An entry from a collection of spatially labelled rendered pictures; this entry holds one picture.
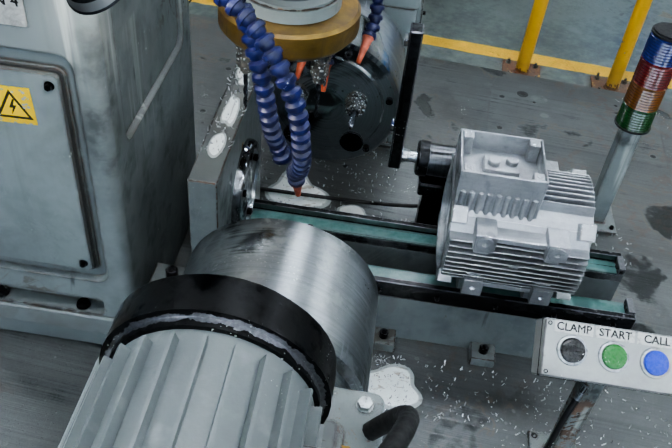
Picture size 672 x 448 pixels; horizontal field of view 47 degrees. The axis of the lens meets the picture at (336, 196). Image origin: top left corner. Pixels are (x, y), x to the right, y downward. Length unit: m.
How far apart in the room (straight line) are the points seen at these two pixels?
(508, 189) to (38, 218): 0.63
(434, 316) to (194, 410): 0.76
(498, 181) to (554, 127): 0.76
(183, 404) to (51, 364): 0.76
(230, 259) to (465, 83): 1.13
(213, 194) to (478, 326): 0.49
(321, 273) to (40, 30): 0.40
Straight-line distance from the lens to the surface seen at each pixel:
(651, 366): 1.01
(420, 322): 1.24
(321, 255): 0.88
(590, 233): 1.11
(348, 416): 0.75
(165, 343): 0.56
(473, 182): 1.06
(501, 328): 1.25
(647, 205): 1.68
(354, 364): 0.85
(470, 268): 1.11
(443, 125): 1.73
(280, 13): 0.93
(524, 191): 1.08
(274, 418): 0.54
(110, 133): 0.95
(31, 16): 0.89
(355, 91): 1.29
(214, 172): 1.00
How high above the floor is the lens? 1.79
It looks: 41 degrees down
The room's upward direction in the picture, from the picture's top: 6 degrees clockwise
